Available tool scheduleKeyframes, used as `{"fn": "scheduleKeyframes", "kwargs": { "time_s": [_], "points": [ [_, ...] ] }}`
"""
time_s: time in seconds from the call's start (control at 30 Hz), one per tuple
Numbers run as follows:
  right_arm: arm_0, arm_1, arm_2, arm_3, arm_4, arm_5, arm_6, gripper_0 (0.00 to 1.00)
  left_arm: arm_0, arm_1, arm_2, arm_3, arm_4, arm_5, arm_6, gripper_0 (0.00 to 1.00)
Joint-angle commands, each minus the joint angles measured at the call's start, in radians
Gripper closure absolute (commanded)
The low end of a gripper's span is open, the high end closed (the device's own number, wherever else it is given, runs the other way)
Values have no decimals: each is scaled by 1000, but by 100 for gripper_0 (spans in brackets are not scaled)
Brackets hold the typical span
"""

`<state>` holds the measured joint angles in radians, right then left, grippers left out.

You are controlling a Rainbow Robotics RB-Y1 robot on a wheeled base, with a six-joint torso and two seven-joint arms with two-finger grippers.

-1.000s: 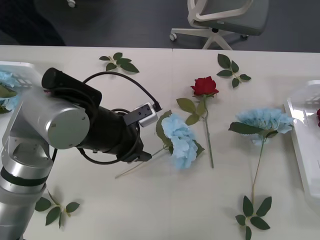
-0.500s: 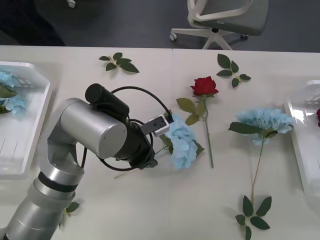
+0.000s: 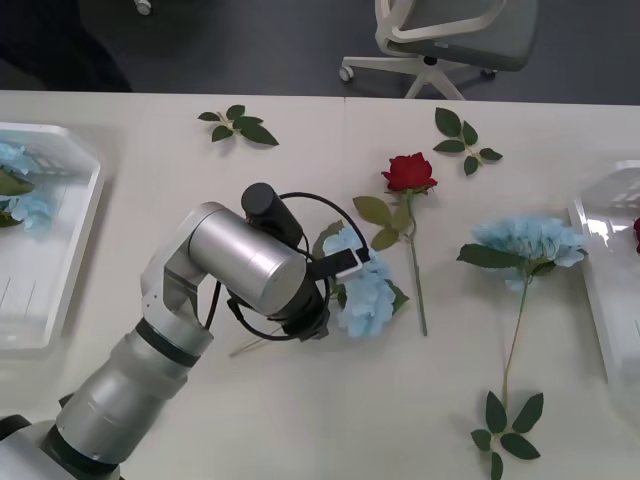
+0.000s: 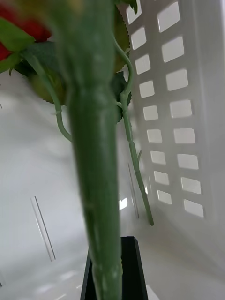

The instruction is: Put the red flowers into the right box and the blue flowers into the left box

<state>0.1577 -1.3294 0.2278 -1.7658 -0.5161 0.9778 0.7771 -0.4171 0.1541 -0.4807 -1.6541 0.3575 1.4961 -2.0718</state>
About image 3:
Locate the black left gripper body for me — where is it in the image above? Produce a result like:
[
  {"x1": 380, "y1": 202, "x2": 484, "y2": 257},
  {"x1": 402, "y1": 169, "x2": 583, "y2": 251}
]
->
[{"x1": 272, "y1": 294, "x2": 332, "y2": 344}]

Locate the loose green leaf twig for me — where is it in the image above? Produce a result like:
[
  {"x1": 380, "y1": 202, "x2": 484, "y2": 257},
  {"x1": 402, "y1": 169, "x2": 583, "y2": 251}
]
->
[
  {"x1": 470, "y1": 390, "x2": 545, "y2": 480},
  {"x1": 432, "y1": 106, "x2": 505, "y2": 177},
  {"x1": 197, "y1": 103, "x2": 280, "y2": 148}
]

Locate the shallow white plastic box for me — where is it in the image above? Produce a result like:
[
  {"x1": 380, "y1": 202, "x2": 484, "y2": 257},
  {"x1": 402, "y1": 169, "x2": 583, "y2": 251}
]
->
[
  {"x1": 0, "y1": 121, "x2": 107, "y2": 359},
  {"x1": 567, "y1": 159, "x2": 640, "y2": 396}
]

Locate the white and grey office chair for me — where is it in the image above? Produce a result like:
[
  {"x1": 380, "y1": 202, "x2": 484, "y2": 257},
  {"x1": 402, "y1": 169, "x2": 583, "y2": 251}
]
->
[{"x1": 339, "y1": 0, "x2": 539, "y2": 100}]

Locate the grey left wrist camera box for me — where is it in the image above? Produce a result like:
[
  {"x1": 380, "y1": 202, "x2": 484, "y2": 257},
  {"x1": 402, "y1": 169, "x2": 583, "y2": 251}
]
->
[{"x1": 313, "y1": 247, "x2": 375, "y2": 282}]

